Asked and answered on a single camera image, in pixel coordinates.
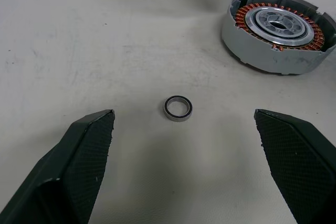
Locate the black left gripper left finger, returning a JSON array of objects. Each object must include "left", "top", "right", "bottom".
[{"left": 0, "top": 109, "right": 116, "bottom": 224}]

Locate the small steel bearing ring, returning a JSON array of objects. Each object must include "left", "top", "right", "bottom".
[{"left": 163, "top": 95, "right": 194, "bottom": 123}]

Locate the grey metal flanged cylinder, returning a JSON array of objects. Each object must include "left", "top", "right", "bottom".
[{"left": 221, "top": 0, "right": 336, "bottom": 76}]

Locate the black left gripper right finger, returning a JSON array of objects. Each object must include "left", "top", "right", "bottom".
[{"left": 254, "top": 108, "right": 336, "bottom": 224}]

